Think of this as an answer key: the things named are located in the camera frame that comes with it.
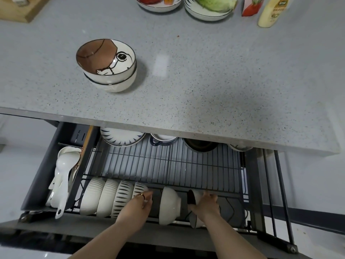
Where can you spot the person's right hand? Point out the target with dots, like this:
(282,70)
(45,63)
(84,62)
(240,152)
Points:
(206,210)

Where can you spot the person's left hand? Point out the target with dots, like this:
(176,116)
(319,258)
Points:
(134,210)

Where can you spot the person's left fingers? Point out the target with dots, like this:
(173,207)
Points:
(147,198)

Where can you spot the person's right thumb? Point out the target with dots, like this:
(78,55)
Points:
(193,208)

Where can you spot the white bowl with dark inside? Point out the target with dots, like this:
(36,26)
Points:
(194,196)

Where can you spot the person's left forearm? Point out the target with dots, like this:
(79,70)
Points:
(107,240)

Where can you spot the person's right forearm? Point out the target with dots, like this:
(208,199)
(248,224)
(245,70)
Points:
(231,240)

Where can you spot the white bowl with black dashes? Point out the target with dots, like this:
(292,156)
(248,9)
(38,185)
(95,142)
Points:
(121,199)
(138,189)

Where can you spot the plain white bowl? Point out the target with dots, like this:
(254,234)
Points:
(169,206)

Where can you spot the white ribbed bowl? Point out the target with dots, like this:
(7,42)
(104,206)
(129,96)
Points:
(107,198)
(91,196)

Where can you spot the small white blue-rimmed bowl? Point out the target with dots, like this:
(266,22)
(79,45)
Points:
(163,138)

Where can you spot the dark glazed bowl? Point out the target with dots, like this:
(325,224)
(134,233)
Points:
(200,146)

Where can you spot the blue striped plate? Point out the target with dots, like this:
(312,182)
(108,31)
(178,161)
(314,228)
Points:
(121,137)

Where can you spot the white bowl with brown print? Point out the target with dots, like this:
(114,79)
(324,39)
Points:
(240,147)

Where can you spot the wooden chopsticks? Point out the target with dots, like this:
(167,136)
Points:
(85,148)

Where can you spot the white soup spoon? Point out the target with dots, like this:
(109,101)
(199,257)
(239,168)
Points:
(67,155)
(54,198)

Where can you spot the grey pull-out drawer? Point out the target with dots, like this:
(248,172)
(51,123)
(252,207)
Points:
(40,169)

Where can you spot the white bowl with dark rim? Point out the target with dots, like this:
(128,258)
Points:
(118,84)

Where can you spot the cartoon-print brown and white bowl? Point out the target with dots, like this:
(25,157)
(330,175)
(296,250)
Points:
(93,55)

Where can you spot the blue-rimmed bowl with vegetables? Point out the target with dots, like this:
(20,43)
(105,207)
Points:
(159,7)

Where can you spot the blue-rimmed bowl with lettuce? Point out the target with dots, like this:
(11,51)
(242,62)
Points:
(204,15)

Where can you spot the green lettuce head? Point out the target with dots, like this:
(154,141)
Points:
(215,4)

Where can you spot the pale yellow squeeze bottle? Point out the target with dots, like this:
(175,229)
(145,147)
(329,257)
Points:
(271,16)

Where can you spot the red sauce pouch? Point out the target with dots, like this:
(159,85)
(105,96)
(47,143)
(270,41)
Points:
(250,6)

